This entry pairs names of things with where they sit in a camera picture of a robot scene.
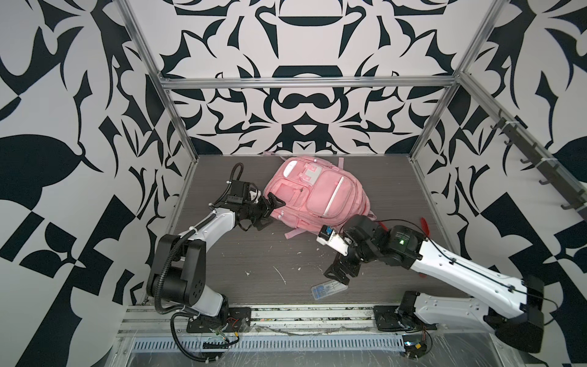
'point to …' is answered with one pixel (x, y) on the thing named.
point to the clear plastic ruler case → (327, 288)
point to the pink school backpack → (316, 193)
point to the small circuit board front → (415, 346)
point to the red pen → (425, 227)
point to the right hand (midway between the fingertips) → (329, 257)
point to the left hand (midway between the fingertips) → (278, 207)
